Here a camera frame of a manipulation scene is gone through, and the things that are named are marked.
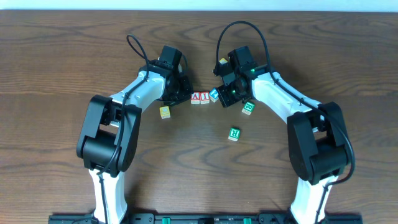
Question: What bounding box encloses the red letter A block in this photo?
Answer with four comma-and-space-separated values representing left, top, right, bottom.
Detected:
190, 92, 200, 105

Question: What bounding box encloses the blue number 2 block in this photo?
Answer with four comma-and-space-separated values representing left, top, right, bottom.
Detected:
209, 88, 218, 103

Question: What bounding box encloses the red letter I block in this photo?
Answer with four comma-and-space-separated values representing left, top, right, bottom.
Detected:
200, 91, 210, 105

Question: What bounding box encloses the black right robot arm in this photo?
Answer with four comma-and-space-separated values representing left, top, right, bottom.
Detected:
213, 62, 355, 223

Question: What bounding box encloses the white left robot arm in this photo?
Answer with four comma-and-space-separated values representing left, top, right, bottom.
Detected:
76, 58, 192, 223

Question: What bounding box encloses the green R block far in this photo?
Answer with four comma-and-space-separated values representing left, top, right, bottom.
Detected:
242, 101, 255, 115

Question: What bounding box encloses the green r block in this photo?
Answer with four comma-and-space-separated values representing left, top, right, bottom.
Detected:
228, 128, 241, 141
242, 101, 255, 115

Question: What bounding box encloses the yellow C block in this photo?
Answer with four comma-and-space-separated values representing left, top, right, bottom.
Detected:
159, 106, 171, 119

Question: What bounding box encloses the yellow letter block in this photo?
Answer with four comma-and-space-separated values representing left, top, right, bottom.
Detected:
219, 58, 228, 65

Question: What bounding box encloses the green R block near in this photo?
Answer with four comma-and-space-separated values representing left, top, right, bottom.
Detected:
228, 128, 241, 141

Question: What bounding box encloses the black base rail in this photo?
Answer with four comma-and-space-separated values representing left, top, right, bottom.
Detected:
48, 213, 363, 224

